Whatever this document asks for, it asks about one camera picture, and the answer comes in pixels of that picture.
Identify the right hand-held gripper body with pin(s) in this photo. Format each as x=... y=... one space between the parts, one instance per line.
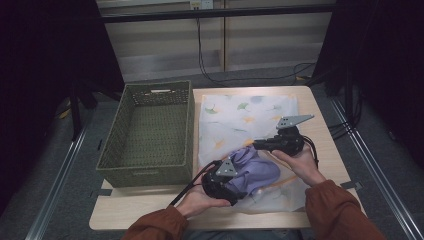
x=288 y=141

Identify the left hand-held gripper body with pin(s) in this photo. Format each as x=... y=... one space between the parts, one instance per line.
x=216 y=183

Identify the purple cloth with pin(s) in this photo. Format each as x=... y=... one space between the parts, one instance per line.
x=260 y=171

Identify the white floral mesh laundry bag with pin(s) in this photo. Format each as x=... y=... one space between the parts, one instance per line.
x=233 y=123

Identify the green woven basket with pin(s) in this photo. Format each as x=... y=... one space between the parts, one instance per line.
x=115 y=148

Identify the person's left hand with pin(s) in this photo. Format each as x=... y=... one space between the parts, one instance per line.
x=196 y=200

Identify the person's right hand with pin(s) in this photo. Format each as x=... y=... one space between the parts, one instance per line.
x=305 y=166

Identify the black curtain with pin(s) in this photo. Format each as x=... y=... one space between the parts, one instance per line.
x=40 y=83
x=383 y=66

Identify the black horizontal bar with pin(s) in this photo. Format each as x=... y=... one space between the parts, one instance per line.
x=216 y=14

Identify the white power outlet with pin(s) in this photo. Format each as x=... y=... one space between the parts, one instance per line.
x=201 y=4

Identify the grey table bracket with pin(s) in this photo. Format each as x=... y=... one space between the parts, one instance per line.
x=351 y=185
x=101 y=192

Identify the metal floor rail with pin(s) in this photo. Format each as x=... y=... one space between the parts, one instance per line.
x=383 y=166
x=56 y=186

